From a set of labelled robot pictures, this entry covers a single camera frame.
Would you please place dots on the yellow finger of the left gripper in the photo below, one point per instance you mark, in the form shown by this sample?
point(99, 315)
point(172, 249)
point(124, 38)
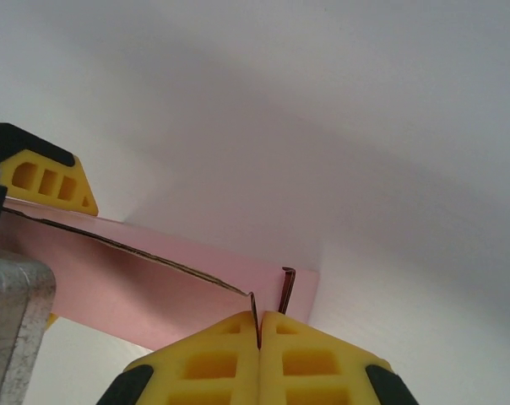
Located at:
point(48, 164)
point(51, 321)

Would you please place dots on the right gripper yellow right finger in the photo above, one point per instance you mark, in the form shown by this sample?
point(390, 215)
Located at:
point(314, 371)

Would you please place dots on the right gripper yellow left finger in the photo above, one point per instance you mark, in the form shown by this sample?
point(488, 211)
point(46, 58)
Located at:
point(213, 371)

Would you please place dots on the pink paper box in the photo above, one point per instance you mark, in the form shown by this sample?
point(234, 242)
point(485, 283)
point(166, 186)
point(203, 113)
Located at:
point(175, 295)

